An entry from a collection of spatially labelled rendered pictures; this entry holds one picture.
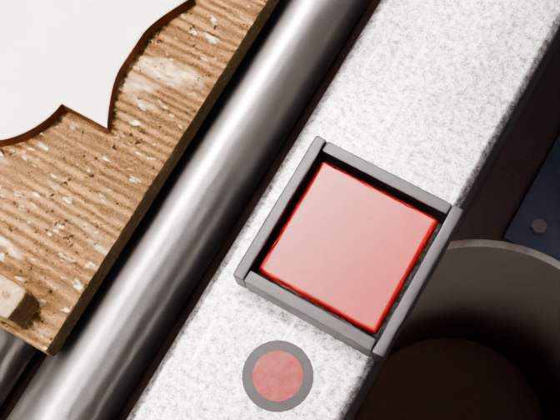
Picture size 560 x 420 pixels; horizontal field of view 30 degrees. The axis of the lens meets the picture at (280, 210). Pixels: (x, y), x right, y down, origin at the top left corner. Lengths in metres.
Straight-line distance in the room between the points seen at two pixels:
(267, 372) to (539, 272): 0.65
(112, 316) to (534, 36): 0.24
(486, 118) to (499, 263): 0.60
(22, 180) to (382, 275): 0.17
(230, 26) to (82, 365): 0.17
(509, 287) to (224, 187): 0.71
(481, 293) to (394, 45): 0.71
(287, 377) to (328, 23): 0.18
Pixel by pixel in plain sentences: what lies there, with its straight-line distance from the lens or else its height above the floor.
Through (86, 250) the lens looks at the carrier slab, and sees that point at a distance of 0.47.
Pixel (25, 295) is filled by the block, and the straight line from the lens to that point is 0.45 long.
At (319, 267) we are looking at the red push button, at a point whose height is 0.93.
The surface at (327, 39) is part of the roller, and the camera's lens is 0.52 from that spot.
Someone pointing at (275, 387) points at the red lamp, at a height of 0.92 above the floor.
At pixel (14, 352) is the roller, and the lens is 0.50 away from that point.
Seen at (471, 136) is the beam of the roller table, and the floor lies 0.92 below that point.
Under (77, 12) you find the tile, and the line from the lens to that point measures 0.51.
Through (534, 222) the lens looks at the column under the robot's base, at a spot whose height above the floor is 0.02.
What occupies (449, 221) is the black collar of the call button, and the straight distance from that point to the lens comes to 0.47.
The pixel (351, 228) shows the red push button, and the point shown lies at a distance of 0.47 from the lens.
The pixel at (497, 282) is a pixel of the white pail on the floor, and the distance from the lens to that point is 1.16.
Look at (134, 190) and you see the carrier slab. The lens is 0.48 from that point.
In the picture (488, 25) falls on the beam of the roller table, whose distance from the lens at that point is 0.53.
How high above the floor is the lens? 1.38
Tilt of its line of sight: 71 degrees down
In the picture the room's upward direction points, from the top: 12 degrees counter-clockwise
